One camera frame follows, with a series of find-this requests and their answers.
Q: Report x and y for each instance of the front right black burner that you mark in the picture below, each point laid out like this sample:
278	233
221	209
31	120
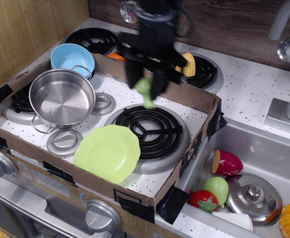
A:
161	133

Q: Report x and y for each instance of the silver stove knob lower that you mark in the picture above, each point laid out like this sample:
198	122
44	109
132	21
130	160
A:
64	143

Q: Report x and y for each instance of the black burner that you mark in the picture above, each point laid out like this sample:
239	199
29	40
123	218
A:
95	40
161	133
206	73
21	101

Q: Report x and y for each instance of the green toy pear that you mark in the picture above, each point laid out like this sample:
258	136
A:
218	186

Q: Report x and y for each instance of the light green plastic plate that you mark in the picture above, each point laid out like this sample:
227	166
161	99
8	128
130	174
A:
110	152

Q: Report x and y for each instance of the light blue bowl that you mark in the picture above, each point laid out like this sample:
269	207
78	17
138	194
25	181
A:
74	57

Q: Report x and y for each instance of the silver oven knob right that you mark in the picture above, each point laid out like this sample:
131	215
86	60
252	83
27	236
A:
101	217

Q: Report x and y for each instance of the back right black burner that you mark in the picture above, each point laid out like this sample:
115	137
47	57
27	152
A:
206	73

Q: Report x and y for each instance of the yellow toy corn cob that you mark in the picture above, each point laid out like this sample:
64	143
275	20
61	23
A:
189	70

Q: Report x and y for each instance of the silver stove knob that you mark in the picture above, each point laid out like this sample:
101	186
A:
64	143
104	104

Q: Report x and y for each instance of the red toy tomato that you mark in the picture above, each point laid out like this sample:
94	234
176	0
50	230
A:
204	200

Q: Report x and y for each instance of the silver stove knob upper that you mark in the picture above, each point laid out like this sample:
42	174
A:
104	104

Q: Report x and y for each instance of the silver oven door handle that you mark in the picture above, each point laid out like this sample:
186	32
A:
34	207

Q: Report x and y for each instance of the stainless steel sink basin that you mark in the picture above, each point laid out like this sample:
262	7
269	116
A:
262	153

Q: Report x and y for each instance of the brown cardboard fence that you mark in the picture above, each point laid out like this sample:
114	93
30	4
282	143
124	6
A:
199	109

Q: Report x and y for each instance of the silver pot lid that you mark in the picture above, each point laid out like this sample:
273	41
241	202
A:
254	196

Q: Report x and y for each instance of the orange toy carrot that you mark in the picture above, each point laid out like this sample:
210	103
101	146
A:
116	56

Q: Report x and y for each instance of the front left black burner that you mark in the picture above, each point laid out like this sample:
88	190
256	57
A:
21	101

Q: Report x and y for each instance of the green toy broccoli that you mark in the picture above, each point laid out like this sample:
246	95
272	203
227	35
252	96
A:
143	87

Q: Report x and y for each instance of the red half toy fruit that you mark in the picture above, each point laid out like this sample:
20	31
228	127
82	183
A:
225	163

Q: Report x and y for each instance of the silver steel pot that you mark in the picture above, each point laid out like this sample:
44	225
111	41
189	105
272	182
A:
61	98

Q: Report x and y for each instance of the grey toy faucet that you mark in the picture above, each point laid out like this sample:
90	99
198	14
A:
279	23

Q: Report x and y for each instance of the back left black burner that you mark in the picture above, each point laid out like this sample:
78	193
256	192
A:
95	40

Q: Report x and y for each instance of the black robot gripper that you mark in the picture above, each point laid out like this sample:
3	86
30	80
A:
152	48

